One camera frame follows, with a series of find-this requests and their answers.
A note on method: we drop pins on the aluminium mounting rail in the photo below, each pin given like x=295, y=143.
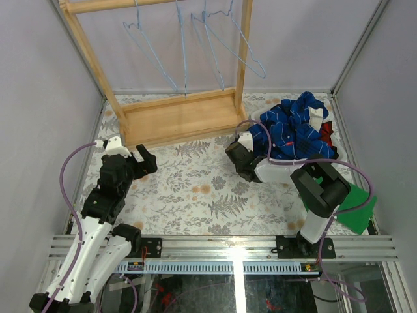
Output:
x=180, y=253

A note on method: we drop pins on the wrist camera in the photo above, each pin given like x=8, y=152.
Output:
x=246, y=140
x=113, y=146

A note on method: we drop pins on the wooden clothes rack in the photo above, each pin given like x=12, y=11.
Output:
x=169, y=120

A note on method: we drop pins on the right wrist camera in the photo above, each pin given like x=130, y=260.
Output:
x=246, y=140

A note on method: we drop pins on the green cloth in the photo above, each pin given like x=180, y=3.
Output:
x=355, y=208

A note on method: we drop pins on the blue shirt wire hanger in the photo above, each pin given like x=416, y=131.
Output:
x=139, y=37

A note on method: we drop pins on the black shirt wire hanger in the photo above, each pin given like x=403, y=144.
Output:
x=201, y=29

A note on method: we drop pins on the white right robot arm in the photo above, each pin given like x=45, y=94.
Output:
x=302, y=178

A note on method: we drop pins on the red shirt wire hanger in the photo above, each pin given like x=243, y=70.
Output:
x=183, y=46

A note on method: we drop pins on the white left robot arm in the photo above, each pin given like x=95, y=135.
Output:
x=100, y=244

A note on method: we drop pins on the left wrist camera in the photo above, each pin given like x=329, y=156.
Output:
x=113, y=146

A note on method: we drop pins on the blue plaid shirt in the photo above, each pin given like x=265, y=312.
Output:
x=290, y=130

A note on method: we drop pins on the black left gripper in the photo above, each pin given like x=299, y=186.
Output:
x=136, y=165

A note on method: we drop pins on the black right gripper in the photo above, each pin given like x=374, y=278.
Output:
x=252, y=153

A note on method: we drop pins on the white plastic basket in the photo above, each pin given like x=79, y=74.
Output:
x=336, y=142

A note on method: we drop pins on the red plaid shirt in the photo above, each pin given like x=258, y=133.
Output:
x=326, y=132

